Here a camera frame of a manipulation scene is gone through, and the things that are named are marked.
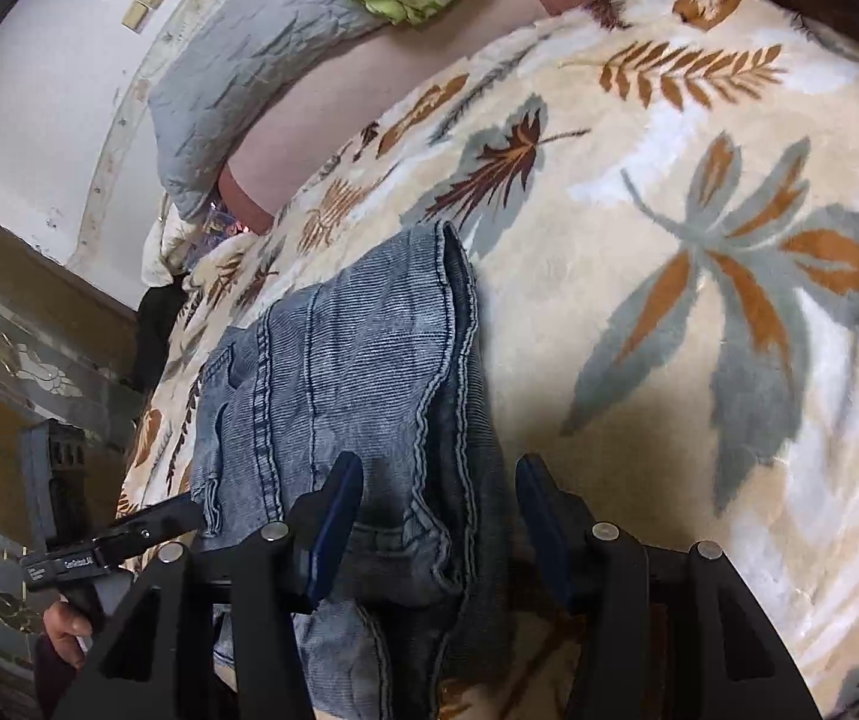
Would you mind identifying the colourful packets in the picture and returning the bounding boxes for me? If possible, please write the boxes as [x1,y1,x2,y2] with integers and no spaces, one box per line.
[200,206,251,241]

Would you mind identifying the person's left hand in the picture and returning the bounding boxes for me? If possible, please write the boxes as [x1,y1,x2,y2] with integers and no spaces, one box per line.
[41,598,101,670]

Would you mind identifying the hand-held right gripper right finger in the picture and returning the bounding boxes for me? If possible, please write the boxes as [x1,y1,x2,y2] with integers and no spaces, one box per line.
[515,454,824,720]

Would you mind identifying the cream floral cloth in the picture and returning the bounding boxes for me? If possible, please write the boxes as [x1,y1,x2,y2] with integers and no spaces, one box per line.
[140,191,209,290]

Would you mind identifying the cream leaf print blanket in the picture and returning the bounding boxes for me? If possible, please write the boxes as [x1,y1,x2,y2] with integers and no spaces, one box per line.
[115,0,859,720]

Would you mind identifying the pink brown blanket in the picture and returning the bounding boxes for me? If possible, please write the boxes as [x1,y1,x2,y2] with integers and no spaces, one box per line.
[218,0,603,233]

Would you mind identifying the wooden glass door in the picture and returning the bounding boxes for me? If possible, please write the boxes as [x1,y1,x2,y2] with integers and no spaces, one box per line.
[0,187,146,720]

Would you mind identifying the black cloth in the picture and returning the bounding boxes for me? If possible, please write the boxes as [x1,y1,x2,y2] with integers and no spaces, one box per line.
[133,285,191,395]

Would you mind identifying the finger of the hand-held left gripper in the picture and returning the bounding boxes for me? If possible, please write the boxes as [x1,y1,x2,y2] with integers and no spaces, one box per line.
[95,495,207,569]

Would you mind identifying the blue denim pants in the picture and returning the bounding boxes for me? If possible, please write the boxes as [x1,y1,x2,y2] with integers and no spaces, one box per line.
[190,219,521,720]

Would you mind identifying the grey quilted pillow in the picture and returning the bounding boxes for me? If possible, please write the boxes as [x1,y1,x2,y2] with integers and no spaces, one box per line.
[148,0,389,222]

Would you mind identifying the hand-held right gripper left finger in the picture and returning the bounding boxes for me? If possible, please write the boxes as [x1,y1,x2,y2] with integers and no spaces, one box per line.
[50,451,365,720]

